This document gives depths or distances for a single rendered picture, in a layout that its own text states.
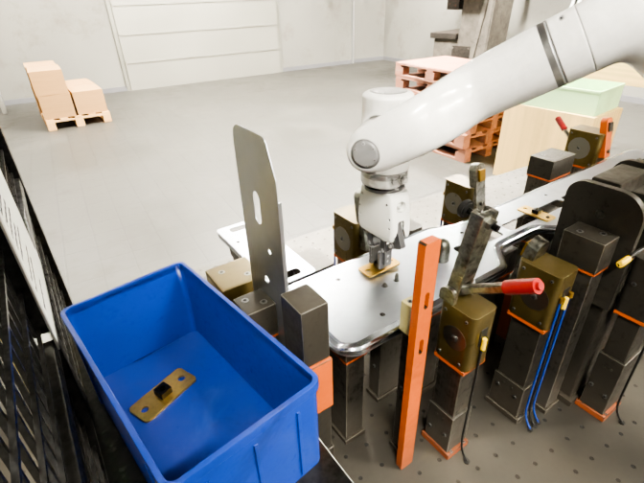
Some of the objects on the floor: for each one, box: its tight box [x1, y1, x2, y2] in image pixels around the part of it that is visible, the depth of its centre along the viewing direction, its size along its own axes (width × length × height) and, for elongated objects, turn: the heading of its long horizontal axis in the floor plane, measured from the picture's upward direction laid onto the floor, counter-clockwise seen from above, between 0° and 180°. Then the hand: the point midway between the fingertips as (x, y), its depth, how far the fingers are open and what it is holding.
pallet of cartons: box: [23, 60, 112, 131], centre depth 597 cm, size 87×122×72 cm
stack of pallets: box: [395, 56, 504, 163], centre depth 451 cm, size 110×76×81 cm
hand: (379, 255), depth 85 cm, fingers closed, pressing on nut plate
